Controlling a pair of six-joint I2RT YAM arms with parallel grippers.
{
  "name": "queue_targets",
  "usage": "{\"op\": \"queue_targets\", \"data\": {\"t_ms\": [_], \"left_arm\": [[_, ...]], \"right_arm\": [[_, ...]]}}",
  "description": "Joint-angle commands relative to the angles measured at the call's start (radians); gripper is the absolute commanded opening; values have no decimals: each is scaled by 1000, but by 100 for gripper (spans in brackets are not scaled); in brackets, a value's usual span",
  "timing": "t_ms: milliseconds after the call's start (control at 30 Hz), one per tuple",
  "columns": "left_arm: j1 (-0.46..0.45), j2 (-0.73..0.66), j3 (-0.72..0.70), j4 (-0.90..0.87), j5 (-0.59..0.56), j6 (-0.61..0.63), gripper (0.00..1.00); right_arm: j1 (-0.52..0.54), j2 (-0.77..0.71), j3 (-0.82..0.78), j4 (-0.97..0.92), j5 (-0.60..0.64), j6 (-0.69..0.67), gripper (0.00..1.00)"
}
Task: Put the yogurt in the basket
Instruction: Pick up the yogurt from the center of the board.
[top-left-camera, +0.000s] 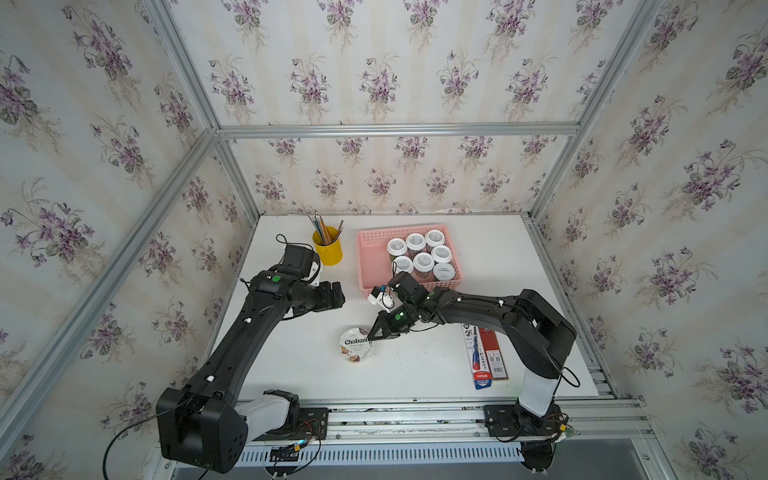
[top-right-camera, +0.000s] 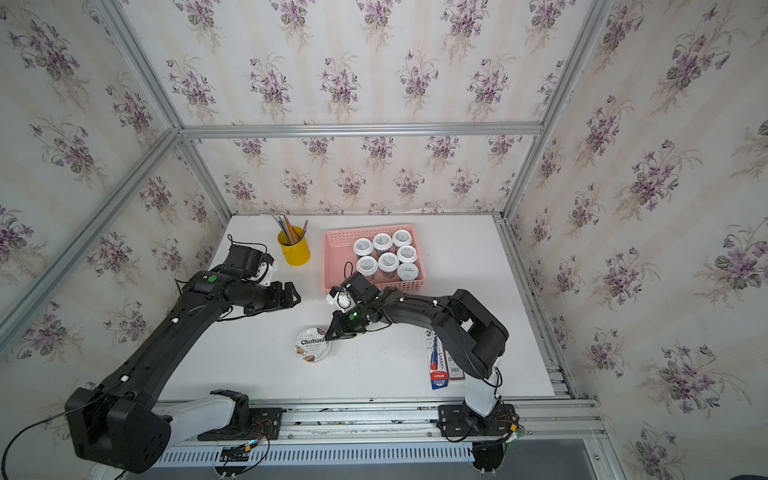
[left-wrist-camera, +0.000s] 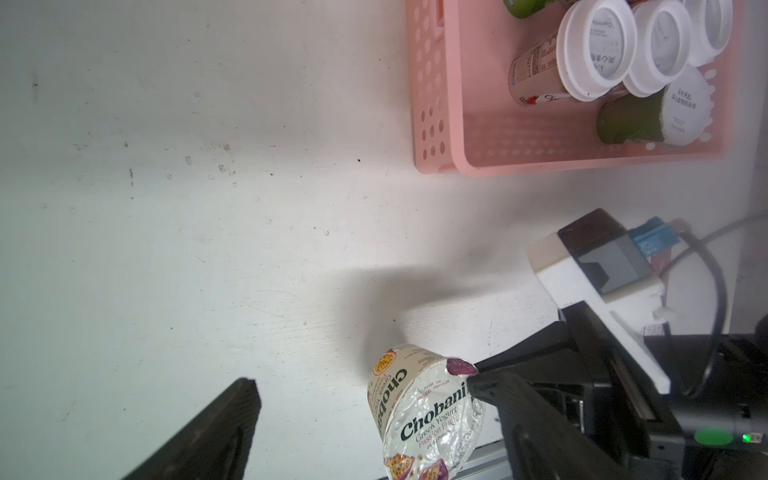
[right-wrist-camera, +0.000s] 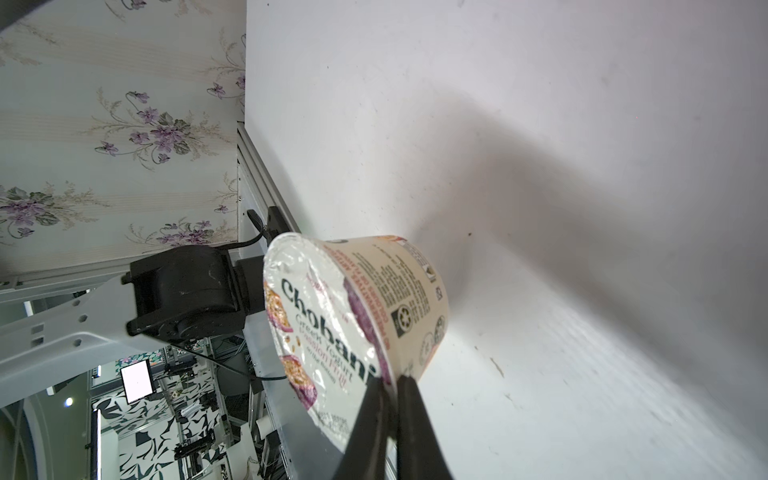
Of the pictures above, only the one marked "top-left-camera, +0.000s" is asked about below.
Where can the red pencil box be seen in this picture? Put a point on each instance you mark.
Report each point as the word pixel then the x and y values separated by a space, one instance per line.
pixel 493 354

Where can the white ventilation grille strip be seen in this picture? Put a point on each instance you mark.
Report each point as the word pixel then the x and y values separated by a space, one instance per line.
pixel 338 454

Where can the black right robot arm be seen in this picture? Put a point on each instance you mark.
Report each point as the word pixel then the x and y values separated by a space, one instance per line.
pixel 542 337

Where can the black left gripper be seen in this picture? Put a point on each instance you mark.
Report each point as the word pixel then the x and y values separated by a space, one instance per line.
pixel 325 300

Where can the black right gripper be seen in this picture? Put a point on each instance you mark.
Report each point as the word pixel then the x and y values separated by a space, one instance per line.
pixel 383 328

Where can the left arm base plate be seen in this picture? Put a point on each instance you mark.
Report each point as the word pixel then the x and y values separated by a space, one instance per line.
pixel 308 421

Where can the white yogurt cup front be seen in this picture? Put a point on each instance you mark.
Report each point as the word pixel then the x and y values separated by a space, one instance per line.
pixel 396 247
pixel 402 264

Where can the Chobani yogurt cup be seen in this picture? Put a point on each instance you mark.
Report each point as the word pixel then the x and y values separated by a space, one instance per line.
pixel 355 346

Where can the pink plastic basket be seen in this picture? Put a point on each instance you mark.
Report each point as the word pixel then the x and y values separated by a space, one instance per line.
pixel 375 269

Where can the green rimmed yogurt cup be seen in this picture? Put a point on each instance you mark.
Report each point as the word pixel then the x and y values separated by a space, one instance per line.
pixel 444 272

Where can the yellow metal pencil cup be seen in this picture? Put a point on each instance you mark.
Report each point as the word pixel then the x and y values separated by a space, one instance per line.
pixel 330 254

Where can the white yogurt cup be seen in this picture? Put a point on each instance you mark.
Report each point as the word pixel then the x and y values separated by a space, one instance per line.
pixel 434 238
pixel 423 265
pixel 442 254
pixel 402 264
pixel 416 243
pixel 396 247

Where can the small circuit board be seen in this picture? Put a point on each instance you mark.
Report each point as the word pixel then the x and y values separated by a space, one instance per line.
pixel 288 453

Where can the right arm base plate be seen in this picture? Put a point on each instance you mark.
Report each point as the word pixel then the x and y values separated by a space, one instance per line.
pixel 505 421

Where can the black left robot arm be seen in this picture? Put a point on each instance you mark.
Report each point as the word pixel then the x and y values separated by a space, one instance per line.
pixel 199 424

